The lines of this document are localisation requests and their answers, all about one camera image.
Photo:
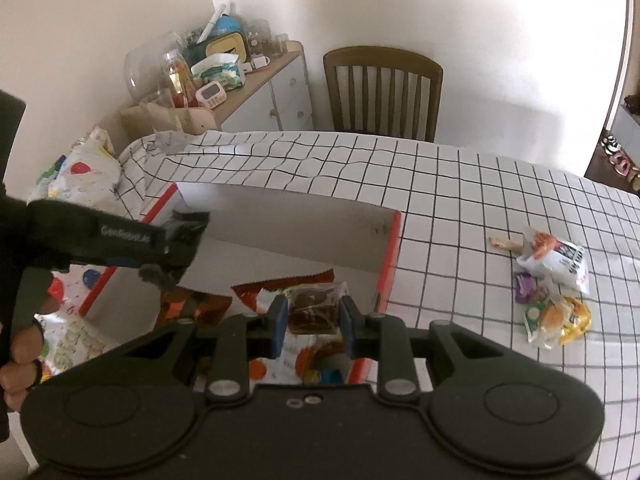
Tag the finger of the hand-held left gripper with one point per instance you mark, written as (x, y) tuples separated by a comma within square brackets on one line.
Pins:
[(187, 235), (160, 274)]

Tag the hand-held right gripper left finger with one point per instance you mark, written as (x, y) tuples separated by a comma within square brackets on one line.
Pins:
[(280, 320)]

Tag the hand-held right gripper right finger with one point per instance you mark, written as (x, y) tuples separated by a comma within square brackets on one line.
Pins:
[(347, 325)]

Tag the red chip bag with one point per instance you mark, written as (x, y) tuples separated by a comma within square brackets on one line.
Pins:
[(260, 292)]

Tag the brown cake packet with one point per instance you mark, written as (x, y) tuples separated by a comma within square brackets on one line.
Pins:
[(312, 310)]

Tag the brown orange chip bag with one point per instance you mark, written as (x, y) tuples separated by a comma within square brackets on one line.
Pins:
[(192, 310)]

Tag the blue snack packet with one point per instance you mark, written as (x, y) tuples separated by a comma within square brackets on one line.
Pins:
[(330, 376)]

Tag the red cardboard box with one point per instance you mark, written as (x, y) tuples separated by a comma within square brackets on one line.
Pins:
[(300, 230)]

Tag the sausage stick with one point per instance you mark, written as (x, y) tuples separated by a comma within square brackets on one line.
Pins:
[(502, 243)]

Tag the small purple snack packet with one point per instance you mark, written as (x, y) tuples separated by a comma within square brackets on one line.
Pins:
[(524, 287)]

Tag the yellow burger-print snack packet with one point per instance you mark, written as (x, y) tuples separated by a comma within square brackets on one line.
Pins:
[(555, 322)]

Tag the white black-print snack packet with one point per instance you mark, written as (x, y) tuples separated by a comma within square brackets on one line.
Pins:
[(560, 260)]

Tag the person's left hand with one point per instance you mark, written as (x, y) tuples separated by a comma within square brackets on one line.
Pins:
[(25, 345)]

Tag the balloon-print plastic bag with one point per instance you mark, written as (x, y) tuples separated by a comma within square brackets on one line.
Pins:
[(85, 175)]

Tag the white kitchen timer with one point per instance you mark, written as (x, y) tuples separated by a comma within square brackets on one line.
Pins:
[(212, 94)]

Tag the glass bottle orange contents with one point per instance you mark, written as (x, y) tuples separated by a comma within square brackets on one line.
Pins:
[(177, 75)]

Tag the tissue pack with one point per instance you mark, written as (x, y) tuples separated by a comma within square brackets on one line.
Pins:
[(220, 71)]

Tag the white sideboard cabinet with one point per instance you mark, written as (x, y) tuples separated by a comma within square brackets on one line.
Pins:
[(280, 95)]

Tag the large glass bowl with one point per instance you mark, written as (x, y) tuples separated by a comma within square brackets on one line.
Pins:
[(145, 60)]

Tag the checked tablecloth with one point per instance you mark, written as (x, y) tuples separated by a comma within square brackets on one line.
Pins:
[(475, 200)]

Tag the small white mug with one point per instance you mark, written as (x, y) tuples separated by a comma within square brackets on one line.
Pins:
[(257, 63)]

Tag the teal yellow bag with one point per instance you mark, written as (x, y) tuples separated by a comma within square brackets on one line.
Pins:
[(225, 40)]

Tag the group of glass jars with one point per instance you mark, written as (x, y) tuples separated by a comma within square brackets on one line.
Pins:
[(262, 40)]

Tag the white plastic tube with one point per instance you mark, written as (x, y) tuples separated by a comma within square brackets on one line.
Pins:
[(215, 22)]

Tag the wooden chair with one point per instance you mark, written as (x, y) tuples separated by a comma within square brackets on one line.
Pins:
[(382, 57)]

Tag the row of shoes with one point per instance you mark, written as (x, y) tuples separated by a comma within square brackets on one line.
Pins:
[(617, 157)]

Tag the white wardrobe cabinet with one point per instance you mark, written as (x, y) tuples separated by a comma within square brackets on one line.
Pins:
[(627, 120)]

